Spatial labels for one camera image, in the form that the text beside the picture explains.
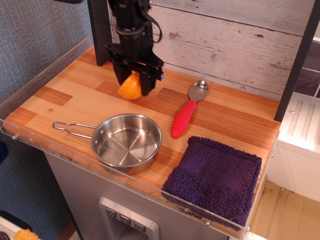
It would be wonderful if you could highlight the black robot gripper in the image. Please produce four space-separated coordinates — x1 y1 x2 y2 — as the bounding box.
104 23 165 97

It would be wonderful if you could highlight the orange toy fruit half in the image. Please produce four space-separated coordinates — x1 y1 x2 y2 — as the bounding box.
117 72 142 100

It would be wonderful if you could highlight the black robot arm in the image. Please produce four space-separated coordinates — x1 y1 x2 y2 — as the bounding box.
104 0 165 97

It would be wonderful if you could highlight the orange object bottom left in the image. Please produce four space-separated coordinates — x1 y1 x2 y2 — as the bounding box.
13 229 39 240

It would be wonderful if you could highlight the small steel saucepan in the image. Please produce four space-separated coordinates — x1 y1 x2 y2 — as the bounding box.
52 113 162 175

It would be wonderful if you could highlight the grey toy fridge cabinet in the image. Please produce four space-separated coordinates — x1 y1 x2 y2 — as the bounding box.
46 154 228 240

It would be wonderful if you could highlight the purple folded towel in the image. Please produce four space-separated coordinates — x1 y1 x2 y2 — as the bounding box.
162 136 262 226

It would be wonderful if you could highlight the silver dispenser panel with buttons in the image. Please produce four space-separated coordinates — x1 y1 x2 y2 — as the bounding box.
99 196 160 240

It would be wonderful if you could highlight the white toy sink unit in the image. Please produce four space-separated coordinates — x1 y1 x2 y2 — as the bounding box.
266 36 320 203

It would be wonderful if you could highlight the dark wooden post left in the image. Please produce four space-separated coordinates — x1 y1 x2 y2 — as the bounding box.
87 0 112 66

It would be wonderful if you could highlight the dark wooden post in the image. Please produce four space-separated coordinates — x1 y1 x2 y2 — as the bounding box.
87 0 112 66
274 0 320 122

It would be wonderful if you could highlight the red handled metal spoon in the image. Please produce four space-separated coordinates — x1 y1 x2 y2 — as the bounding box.
170 80 209 139

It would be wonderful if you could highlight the clear acrylic guard rail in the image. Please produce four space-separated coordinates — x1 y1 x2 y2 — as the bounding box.
1 116 280 239

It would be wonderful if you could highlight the dark wooden post right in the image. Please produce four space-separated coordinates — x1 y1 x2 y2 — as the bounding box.
274 0 320 122

